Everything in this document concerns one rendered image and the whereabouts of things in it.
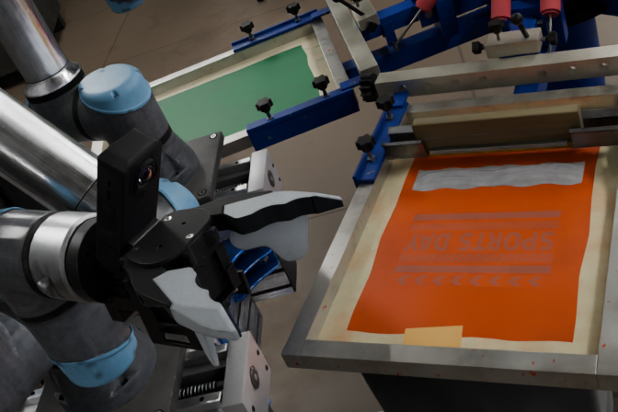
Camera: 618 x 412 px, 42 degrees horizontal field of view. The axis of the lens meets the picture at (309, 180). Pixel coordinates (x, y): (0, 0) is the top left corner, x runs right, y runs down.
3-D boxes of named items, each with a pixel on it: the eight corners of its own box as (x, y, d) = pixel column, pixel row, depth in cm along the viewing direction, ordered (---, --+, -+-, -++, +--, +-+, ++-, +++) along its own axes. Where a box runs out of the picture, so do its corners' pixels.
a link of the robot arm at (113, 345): (175, 313, 83) (125, 234, 77) (111, 402, 75) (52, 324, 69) (120, 305, 87) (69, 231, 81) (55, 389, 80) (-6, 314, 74)
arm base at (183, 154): (120, 210, 152) (95, 169, 146) (135, 165, 164) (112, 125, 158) (193, 188, 149) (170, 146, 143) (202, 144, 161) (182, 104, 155)
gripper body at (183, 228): (260, 291, 65) (150, 279, 71) (226, 201, 61) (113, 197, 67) (209, 355, 59) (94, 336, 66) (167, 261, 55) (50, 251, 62)
